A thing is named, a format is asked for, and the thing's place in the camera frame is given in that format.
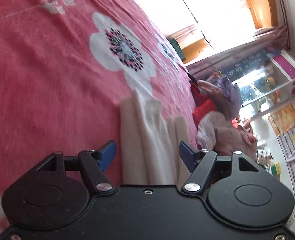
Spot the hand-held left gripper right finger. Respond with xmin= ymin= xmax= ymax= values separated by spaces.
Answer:
xmin=179 ymin=141 xmax=266 ymax=195

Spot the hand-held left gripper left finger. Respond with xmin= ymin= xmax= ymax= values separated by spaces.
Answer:
xmin=36 ymin=140 xmax=118 ymax=195

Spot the lilac floral cloth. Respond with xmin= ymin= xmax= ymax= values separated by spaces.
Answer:
xmin=197 ymin=112 xmax=221 ymax=151

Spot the white towel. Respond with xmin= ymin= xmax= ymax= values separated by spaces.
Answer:
xmin=119 ymin=91 xmax=198 ymax=186

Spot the red garment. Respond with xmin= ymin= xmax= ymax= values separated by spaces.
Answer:
xmin=191 ymin=85 xmax=217 ymax=128

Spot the purple folded cushion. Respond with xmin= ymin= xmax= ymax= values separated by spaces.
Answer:
xmin=213 ymin=77 xmax=243 ymax=115

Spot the pink floral bedsheet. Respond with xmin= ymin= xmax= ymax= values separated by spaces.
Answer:
xmin=0 ymin=0 xmax=201 ymax=231

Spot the map poster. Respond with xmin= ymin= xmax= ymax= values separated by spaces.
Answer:
xmin=268 ymin=102 xmax=295 ymax=137

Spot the teal box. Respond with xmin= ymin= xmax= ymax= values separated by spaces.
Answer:
xmin=170 ymin=37 xmax=186 ymax=62

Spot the glass display cabinet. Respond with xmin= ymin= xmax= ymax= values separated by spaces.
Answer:
xmin=231 ymin=50 xmax=295 ymax=121

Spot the wooden side cabinet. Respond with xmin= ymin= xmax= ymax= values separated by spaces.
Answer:
xmin=180 ymin=36 xmax=214 ymax=64

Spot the blue banner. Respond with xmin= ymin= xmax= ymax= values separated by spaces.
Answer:
xmin=217 ymin=47 xmax=282 ymax=81

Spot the brown curtain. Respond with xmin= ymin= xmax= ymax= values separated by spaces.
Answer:
xmin=186 ymin=25 xmax=288 ymax=81

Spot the window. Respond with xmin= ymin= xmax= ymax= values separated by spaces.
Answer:
xmin=125 ymin=0 xmax=273 ymax=63

